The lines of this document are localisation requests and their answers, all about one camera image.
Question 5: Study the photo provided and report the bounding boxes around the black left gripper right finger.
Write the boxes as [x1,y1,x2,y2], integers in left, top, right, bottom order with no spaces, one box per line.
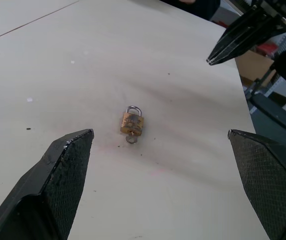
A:
[227,128,286,240]

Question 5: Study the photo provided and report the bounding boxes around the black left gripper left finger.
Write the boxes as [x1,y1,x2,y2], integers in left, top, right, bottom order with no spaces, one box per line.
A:
[0,128,95,240]

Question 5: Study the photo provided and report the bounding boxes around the small brass padlock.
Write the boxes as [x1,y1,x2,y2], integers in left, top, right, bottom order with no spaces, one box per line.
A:
[119,105,144,137]

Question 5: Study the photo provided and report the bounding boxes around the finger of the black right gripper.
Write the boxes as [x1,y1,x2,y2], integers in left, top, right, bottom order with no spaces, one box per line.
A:
[206,6,269,62]
[208,15,284,67]

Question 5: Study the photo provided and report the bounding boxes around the brown cardboard box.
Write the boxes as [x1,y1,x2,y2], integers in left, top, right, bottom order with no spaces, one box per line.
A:
[234,49,277,85]

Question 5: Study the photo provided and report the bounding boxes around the dark grey machine frame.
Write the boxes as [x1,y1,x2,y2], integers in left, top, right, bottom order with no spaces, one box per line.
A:
[244,74,286,166]

